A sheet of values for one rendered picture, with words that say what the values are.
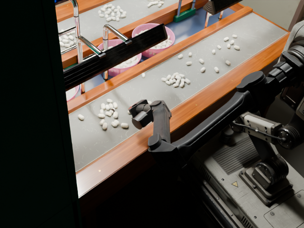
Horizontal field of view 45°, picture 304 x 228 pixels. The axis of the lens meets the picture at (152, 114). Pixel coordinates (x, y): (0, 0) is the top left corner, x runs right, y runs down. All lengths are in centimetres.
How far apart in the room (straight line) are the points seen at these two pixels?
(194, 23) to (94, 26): 70
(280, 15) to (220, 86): 202
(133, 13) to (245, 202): 140
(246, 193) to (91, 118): 89
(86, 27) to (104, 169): 109
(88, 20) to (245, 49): 102
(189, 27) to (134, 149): 118
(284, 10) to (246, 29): 137
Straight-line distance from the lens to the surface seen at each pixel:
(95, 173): 163
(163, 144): 116
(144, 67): 210
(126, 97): 195
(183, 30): 257
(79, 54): 177
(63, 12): 252
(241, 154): 216
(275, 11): 401
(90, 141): 176
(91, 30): 240
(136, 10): 260
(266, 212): 201
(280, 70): 127
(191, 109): 190
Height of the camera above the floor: 213
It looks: 48 degrees down
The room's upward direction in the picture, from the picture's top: 7 degrees clockwise
